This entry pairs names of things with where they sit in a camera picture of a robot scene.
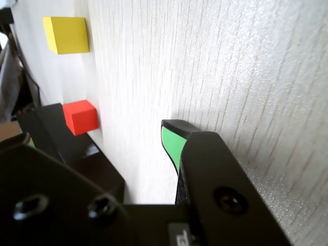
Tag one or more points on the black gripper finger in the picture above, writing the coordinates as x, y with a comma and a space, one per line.
212, 164
38, 184

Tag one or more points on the red wooden cube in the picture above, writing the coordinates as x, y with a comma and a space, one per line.
82, 118

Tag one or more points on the yellow wooden cube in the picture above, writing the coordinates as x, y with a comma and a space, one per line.
70, 34

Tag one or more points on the black box tray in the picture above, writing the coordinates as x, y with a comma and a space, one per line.
48, 123

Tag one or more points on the black open box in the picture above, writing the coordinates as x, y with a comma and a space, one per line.
102, 174

